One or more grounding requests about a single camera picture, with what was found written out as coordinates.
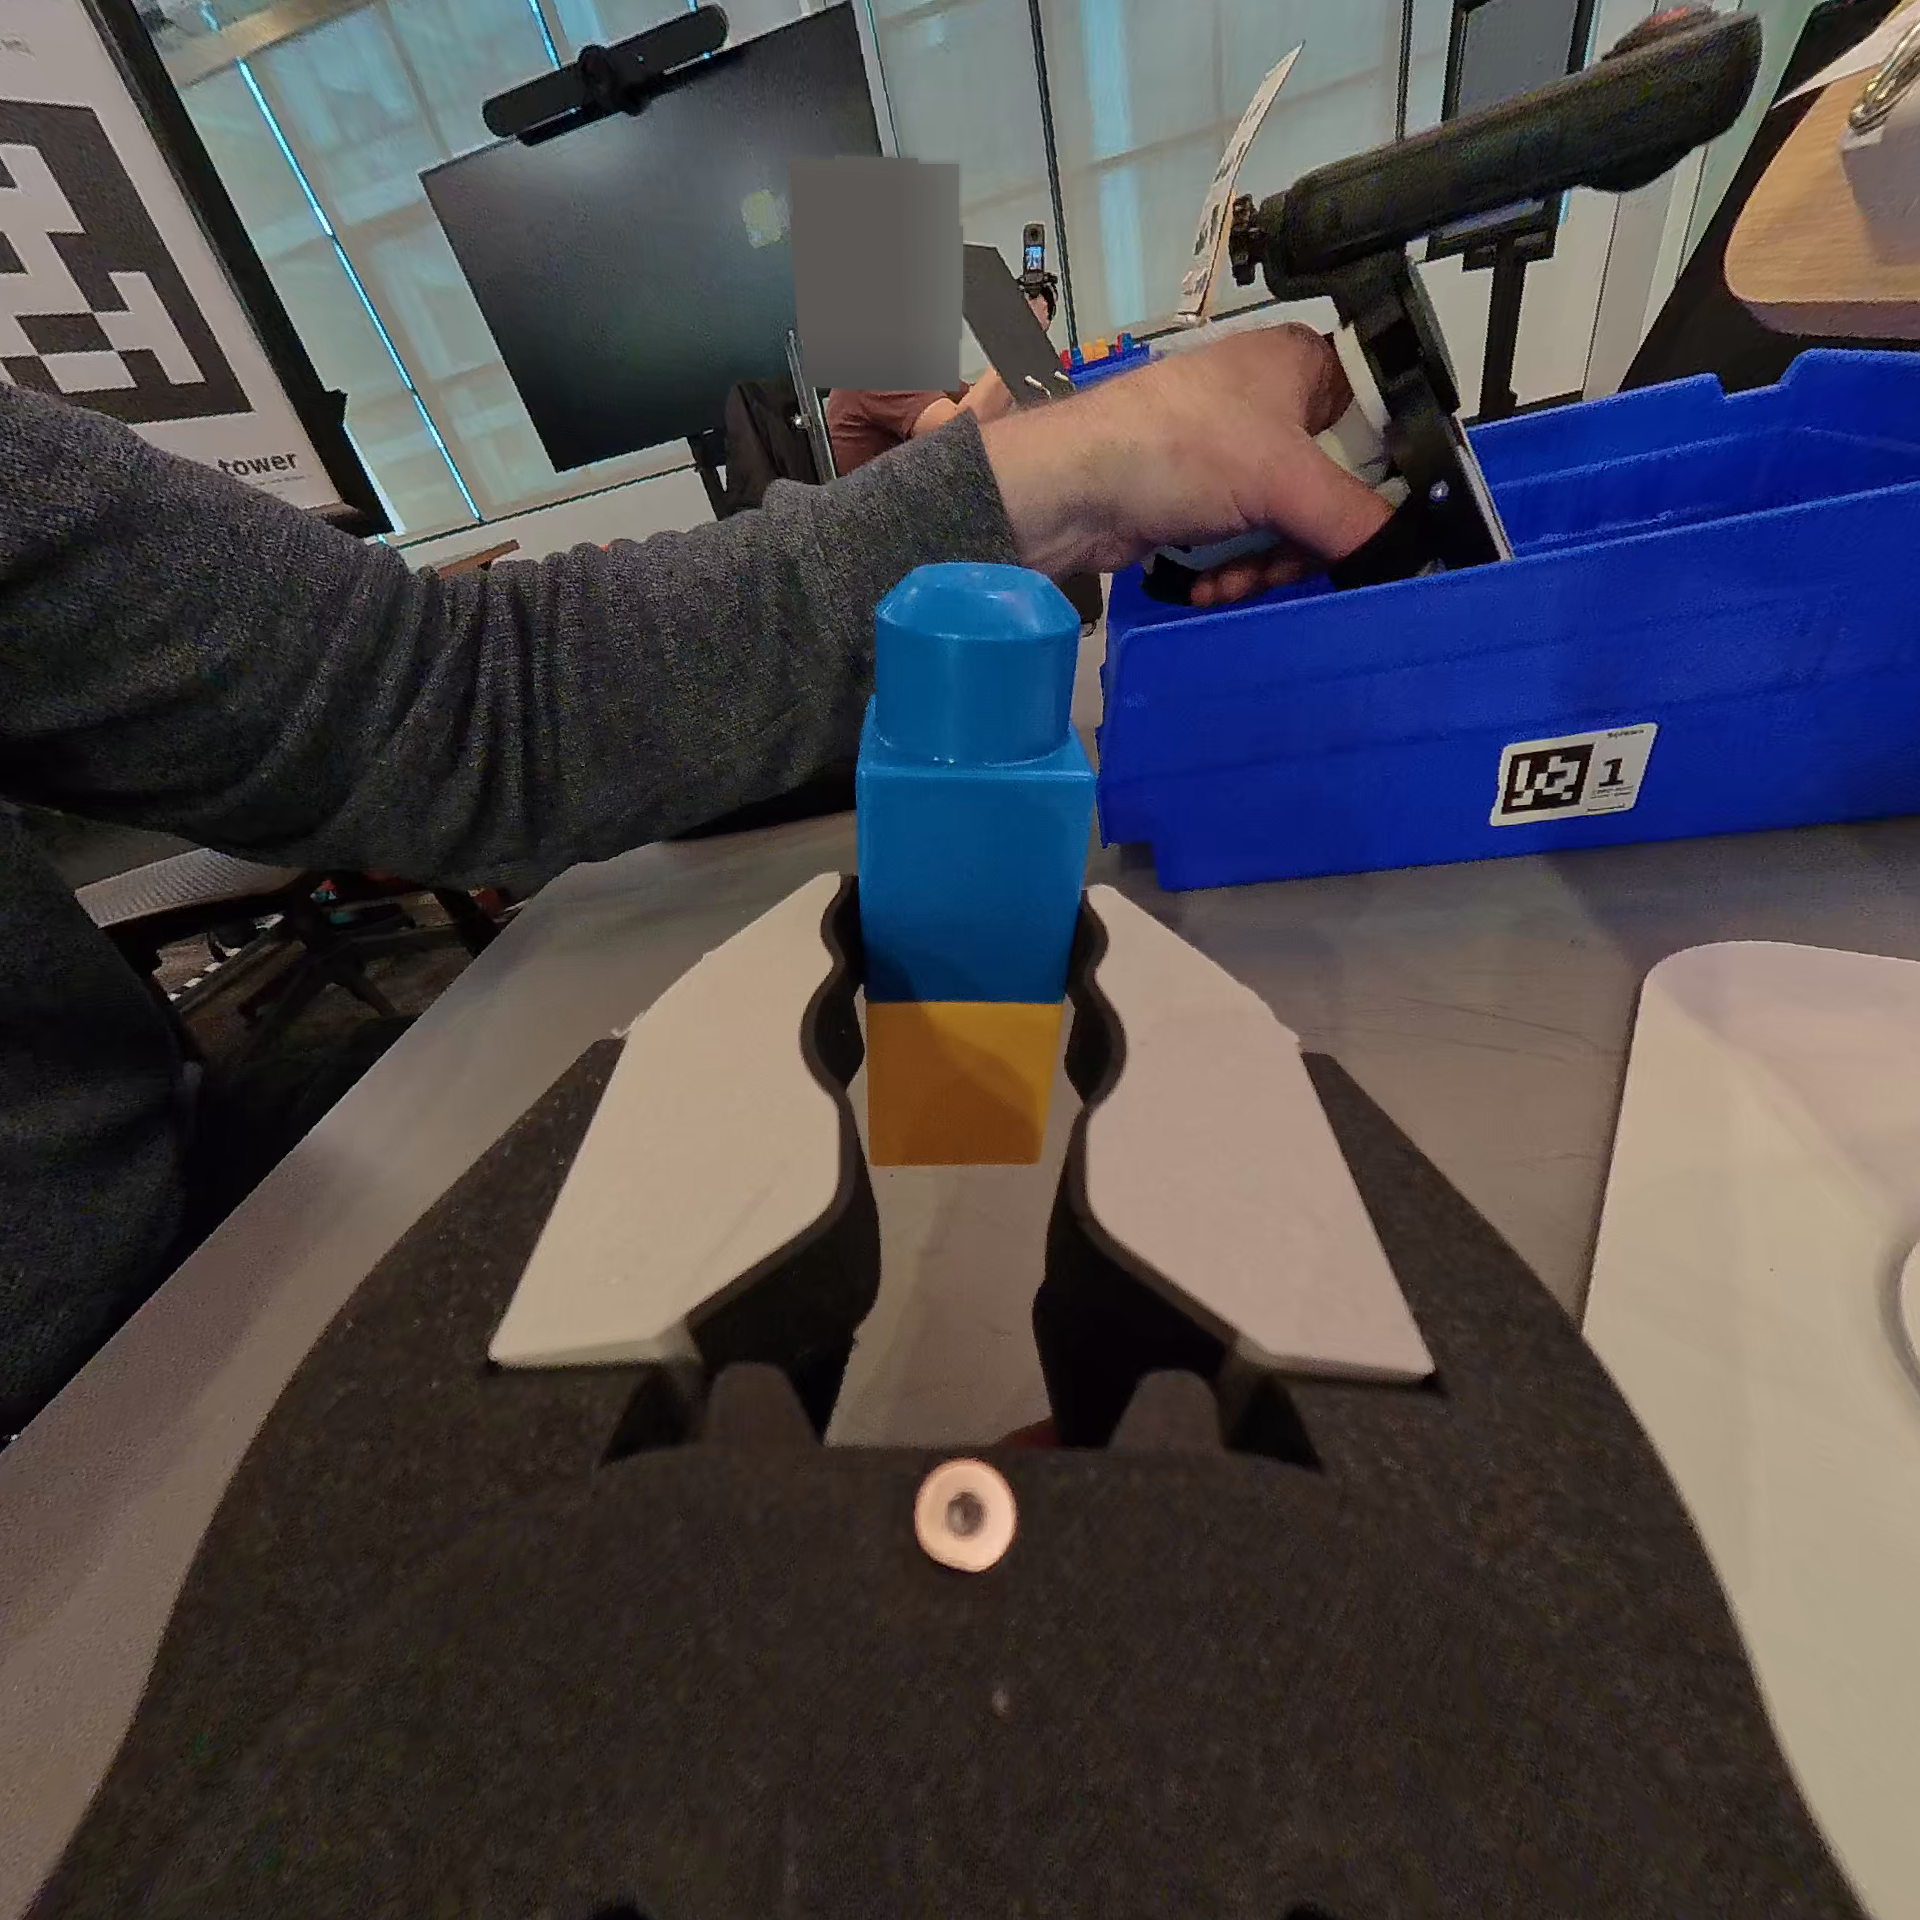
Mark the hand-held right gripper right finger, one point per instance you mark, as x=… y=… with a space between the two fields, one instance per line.
x=1243 y=1186

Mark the black webcam bar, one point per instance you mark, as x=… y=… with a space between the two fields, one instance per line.
x=616 y=90

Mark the grey desk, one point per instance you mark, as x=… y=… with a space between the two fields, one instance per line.
x=253 y=1349

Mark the black screen on floor stand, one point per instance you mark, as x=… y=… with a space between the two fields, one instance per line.
x=1516 y=44

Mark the large black display screen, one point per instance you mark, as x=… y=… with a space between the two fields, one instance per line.
x=645 y=270

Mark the person's left hand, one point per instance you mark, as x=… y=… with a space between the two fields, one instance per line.
x=1170 y=451

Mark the blue plastic bin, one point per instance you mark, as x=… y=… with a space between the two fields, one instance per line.
x=1348 y=721

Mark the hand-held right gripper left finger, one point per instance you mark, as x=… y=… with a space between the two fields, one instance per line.
x=675 y=1171

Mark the blue building block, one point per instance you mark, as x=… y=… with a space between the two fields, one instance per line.
x=975 y=839

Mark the person's torso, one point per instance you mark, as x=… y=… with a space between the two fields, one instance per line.
x=75 y=1125

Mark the black white marker poster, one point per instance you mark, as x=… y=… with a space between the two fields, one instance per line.
x=90 y=225

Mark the yellow building block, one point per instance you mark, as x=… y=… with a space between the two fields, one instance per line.
x=960 y=1081

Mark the person's left forearm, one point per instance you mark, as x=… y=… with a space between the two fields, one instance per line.
x=451 y=675

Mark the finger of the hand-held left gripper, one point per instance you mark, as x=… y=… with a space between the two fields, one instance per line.
x=1483 y=511

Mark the office chair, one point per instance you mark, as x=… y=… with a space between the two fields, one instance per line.
x=300 y=932

